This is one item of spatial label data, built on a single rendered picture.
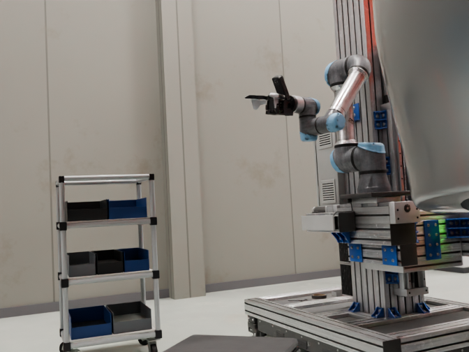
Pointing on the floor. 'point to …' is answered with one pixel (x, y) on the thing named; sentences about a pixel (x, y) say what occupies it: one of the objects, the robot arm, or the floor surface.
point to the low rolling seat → (234, 344)
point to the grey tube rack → (107, 266)
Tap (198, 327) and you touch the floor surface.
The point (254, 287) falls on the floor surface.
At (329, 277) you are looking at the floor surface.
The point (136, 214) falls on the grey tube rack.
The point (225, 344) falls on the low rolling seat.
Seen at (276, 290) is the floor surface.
